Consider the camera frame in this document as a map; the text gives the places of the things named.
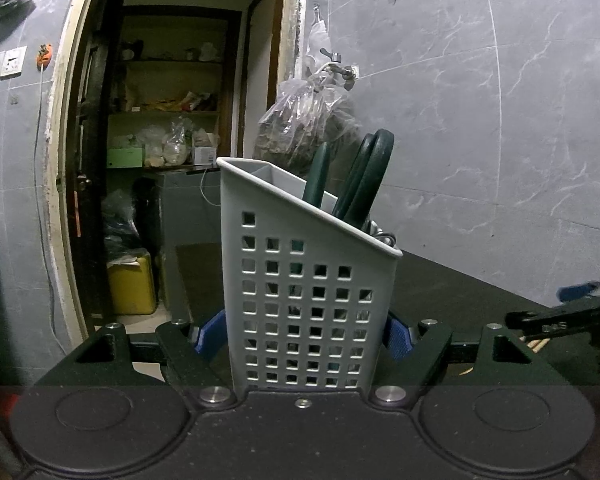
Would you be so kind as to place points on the orange wall hook ornament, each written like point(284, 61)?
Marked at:
point(44, 56)

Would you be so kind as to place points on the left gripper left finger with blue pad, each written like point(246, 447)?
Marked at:
point(188, 352)

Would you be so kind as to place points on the wall tap fixture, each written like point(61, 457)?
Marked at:
point(347, 73)

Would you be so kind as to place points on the wooden chopstick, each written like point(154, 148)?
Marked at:
point(537, 345)

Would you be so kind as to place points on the white perforated utensil basket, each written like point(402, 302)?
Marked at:
point(306, 296)

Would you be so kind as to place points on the green box on shelf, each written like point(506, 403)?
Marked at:
point(125, 158)

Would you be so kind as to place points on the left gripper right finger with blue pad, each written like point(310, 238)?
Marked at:
point(418, 358)

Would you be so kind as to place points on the hanging plastic bag dark contents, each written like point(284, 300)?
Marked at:
point(306, 114)

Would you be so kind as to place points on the white wall switch plate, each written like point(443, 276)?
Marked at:
point(11, 62)

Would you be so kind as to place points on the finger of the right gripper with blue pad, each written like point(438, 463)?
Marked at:
point(579, 291)

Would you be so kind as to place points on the green handled knife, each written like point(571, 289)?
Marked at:
point(316, 180)

